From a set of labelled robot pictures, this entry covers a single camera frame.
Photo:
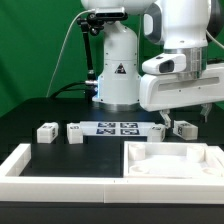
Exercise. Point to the white U-shaped obstacle fence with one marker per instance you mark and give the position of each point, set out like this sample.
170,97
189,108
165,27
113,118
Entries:
15,187

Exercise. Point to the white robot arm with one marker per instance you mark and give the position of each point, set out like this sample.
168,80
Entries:
179,26

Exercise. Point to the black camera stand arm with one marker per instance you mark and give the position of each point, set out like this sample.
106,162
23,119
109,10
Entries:
88,27

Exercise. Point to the grey camera on stand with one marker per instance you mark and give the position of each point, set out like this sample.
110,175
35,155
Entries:
111,14

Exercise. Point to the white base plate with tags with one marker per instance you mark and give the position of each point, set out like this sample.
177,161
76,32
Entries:
92,128

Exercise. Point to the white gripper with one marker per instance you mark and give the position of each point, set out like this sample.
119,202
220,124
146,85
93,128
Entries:
158,93

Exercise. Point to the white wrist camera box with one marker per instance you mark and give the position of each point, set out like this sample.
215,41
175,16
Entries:
165,63

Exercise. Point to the white square tabletop part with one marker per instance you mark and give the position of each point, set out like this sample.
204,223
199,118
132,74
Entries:
172,160

